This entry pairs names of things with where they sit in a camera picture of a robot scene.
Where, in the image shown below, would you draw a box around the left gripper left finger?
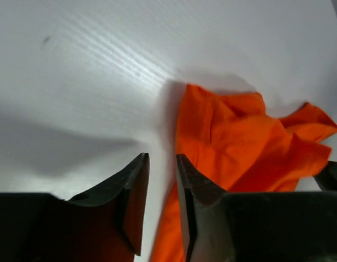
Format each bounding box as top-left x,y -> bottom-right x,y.
69,153 -> 150,257

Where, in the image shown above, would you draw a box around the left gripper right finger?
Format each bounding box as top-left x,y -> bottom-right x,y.
176,154 -> 234,261

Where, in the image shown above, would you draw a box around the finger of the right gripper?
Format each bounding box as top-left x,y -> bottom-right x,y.
314,161 -> 337,191

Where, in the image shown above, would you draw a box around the orange t shirt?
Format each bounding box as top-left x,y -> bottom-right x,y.
151,84 -> 337,261

